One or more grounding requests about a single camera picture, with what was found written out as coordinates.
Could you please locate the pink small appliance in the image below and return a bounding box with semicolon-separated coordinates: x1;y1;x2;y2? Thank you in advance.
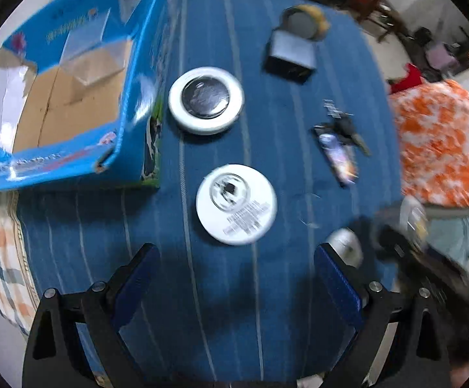
425;42;459;72

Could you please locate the space print lighter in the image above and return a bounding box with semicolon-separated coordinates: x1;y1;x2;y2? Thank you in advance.
313;125;358;187

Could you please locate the brown wooden chair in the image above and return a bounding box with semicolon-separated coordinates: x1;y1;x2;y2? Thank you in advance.
342;0;405;43

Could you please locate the plaid checkered cloth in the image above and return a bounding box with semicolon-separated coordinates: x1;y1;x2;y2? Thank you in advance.
0;191;39;336

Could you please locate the gold tape roll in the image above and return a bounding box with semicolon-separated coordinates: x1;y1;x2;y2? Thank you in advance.
280;4;331;41

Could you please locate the red cloth item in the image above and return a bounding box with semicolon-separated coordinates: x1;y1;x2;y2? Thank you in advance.
387;63;425;95

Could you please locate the white tin black lid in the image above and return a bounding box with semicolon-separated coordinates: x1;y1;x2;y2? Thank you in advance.
168;67;245;136

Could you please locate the clear plastic box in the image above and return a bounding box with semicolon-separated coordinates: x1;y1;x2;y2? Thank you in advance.
59;11;130;87

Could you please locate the black car key bunch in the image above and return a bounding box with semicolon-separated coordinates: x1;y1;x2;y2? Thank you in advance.
324;100;371;157

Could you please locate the silver round metal tin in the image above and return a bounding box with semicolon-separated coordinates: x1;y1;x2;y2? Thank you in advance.
327;228;363;269

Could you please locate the blue milk carton box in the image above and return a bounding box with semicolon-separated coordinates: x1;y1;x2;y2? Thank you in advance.
0;0;174;192

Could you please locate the blue striped tablecloth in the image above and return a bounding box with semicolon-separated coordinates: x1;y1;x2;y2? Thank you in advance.
17;0;400;382

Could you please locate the white round labelled tin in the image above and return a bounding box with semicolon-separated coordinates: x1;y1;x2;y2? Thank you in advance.
195;164;277;246

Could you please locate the teal blanket pile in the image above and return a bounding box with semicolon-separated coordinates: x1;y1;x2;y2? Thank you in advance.
428;216;469;267

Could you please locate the black usb charger block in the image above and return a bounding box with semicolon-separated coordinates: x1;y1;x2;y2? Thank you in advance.
263;29;317;84

